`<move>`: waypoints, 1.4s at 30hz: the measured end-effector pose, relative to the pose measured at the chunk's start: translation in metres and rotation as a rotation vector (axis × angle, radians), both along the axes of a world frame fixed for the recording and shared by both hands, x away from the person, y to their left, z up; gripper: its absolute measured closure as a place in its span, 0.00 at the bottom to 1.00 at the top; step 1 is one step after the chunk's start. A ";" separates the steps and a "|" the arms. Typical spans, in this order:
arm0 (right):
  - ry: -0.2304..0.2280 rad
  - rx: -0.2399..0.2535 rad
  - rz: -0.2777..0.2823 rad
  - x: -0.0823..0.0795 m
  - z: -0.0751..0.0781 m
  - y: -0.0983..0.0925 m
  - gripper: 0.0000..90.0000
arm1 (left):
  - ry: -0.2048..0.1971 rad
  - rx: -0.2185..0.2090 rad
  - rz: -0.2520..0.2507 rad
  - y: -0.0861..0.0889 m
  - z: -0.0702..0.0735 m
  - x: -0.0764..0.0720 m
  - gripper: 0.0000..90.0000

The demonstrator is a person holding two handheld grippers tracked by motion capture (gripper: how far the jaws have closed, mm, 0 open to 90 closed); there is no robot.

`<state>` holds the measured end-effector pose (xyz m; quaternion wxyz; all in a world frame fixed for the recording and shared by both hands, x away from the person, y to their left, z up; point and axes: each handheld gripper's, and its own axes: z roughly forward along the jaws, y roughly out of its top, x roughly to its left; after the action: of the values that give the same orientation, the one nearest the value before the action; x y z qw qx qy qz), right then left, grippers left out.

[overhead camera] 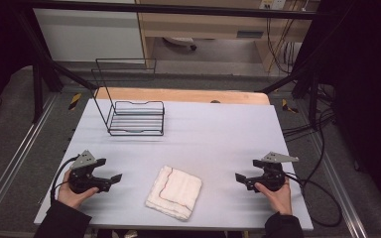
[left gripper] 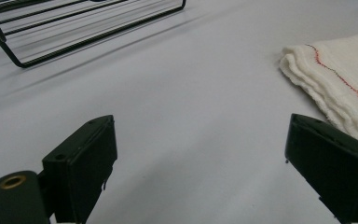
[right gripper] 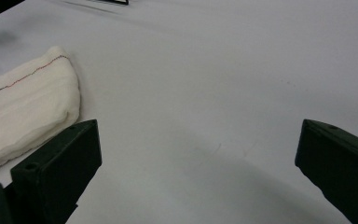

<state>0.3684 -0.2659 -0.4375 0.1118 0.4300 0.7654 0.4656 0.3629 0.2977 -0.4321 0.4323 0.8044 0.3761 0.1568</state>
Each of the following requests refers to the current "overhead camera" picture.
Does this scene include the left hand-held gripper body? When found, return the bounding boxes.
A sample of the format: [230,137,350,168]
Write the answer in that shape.
[67,149,112,195]

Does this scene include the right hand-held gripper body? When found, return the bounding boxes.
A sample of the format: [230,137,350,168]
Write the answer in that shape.
[244,151,300,193]

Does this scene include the black wire rack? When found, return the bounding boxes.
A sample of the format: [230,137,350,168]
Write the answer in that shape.
[90,58,166,137]

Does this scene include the white towel red stitching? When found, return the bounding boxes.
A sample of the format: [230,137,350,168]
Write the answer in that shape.
[145,165,203,222]

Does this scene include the person's left hand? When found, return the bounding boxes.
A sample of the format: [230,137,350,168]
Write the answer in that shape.
[57,170,100,210]

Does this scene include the person's right hand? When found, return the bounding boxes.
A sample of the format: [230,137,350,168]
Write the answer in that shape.
[254,178,294,216]

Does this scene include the yellow black floor tape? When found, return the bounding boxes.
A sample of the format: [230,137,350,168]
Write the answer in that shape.
[67,92,83,111]
[281,98,299,114]

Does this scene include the black metal stand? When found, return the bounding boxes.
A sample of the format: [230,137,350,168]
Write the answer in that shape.
[260,60,321,131]
[13,9,99,124]

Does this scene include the wooden table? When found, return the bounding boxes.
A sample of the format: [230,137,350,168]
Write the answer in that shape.
[93,86,272,106]

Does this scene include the white cabinet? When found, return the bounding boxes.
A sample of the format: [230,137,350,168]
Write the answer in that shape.
[33,7,146,62]

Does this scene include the dark curtain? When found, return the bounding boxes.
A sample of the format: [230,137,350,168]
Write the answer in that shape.
[0,0,36,115]
[293,0,381,216]

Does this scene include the office chair base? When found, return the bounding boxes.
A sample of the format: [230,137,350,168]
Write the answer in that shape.
[163,36,198,52]

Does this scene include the white power outlet strip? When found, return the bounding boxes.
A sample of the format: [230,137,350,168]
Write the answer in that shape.
[259,0,288,11]

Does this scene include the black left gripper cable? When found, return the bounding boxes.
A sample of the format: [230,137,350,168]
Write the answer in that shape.
[50,154,80,204]

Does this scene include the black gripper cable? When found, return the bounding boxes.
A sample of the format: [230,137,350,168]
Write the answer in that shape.
[50,154,80,204]
[284,170,343,228]

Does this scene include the black floor cable bundle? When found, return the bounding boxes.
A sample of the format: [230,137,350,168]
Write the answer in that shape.
[282,83,337,144]

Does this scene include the aluminium rail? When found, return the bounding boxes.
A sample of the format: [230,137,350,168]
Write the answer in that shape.
[310,131,369,238]
[0,93,60,226]

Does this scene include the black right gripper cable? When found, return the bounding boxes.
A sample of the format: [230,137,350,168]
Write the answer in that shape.
[284,170,343,228]

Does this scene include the hanging desk cables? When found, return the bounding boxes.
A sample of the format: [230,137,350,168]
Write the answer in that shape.
[265,9,296,75]

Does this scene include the black horizontal frame bar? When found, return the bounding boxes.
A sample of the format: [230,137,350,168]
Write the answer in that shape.
[15,0,319,21]

